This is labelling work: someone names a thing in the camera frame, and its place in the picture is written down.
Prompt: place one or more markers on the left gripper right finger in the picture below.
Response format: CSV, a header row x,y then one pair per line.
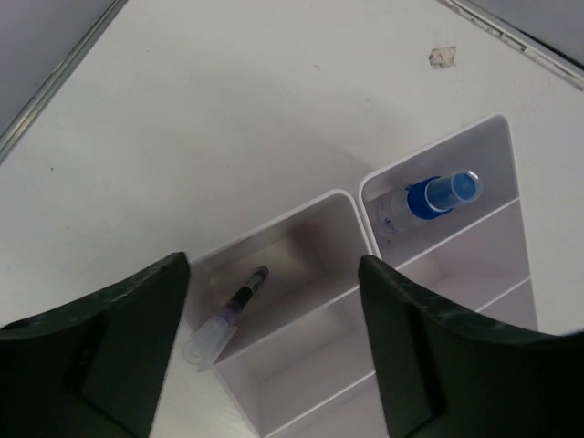
x,y
444,370

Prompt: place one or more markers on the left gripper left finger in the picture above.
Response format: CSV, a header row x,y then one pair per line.
x,y
94,367

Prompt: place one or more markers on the dark blue ink pen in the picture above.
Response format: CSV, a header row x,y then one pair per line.
x,y
209,340

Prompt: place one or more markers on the white divided organizer box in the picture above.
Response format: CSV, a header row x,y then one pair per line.
x,y
299,362

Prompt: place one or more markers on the small tape scrap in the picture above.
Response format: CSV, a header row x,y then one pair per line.
x,y
443,57

